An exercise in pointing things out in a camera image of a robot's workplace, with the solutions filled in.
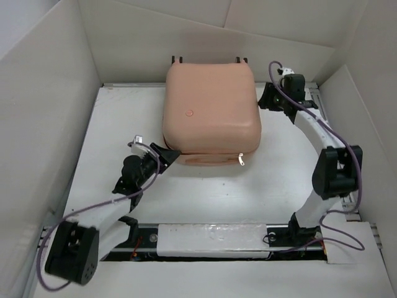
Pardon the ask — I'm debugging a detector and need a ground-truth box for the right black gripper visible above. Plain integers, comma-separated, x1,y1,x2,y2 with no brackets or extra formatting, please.
256,81,289,111

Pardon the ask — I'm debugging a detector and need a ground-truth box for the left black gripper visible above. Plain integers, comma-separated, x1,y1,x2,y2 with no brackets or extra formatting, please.
135,143,180,187

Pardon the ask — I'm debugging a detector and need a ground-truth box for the pink hard-shell suitcase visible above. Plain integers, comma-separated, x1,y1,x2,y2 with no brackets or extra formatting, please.
163,57,262,166

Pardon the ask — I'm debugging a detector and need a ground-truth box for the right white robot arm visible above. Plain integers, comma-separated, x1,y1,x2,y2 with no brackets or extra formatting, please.
258,61,363,252

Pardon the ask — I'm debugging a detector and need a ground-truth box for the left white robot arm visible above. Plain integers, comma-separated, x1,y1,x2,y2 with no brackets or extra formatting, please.
37,141,181,286

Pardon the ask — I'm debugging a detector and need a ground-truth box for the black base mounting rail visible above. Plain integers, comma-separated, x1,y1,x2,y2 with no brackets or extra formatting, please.
99,223,326,261

